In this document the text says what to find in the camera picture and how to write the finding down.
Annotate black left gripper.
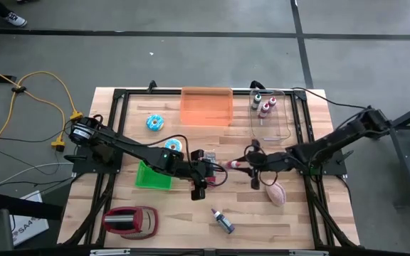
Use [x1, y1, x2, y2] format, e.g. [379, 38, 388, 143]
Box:
[182, 149, 217, 202]

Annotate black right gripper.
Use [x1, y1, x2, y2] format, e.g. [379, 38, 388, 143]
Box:
[233, 139, 276, 191]

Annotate orange dropper bottle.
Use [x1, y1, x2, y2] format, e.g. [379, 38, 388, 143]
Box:
[220, 160, 242, 170]

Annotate blue frosted donut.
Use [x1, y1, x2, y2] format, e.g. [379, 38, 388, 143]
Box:
[145, 114, 165, 132]
[164, 138, 184, 153]

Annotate purple dropper bottle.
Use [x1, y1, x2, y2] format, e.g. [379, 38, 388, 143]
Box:
[211, 208, 236, 235]

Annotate green-capped dropper bottle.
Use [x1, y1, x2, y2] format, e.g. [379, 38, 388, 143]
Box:
[251, 93, 263, 111]

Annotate clear plastic bin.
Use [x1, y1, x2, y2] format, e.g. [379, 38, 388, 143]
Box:
[249, 88, 292, 142]

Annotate green plastic basket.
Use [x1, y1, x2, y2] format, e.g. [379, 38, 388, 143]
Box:
[135, 160, 173, 191]

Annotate orange translucent plastic bin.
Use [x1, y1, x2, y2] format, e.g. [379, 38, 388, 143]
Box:
[179, 87, 234, 127]

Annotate dark metal stand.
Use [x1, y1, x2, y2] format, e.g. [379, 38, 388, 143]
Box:
[386, 96, 410, 209]

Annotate black flat beam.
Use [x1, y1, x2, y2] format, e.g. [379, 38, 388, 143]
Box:
[0, 193, 65, 221]

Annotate white labelled box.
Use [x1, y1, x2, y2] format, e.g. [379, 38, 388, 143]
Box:
[11, 190, 49, 246]

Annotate person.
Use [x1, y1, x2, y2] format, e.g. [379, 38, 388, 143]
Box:
[0, 0, 41, 28]

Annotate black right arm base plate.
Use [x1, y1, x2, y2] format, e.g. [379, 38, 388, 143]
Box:
[295, 147, 354, 176]

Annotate black aluminium table frame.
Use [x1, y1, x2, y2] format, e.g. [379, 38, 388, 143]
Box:
[58, 87, 361, 250]

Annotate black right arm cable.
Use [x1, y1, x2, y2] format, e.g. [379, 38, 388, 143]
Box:
[292, 86, 369, 110]

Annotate silver metal bracket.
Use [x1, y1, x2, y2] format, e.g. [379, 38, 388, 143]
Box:
[89, 248, 132, 256]
[288, 250, 330, 256]

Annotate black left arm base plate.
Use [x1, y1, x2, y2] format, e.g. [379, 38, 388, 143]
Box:
[64, 145, 123, 174]

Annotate white floor cable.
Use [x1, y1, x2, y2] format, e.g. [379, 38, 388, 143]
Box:
[0, 161, 75, 190]

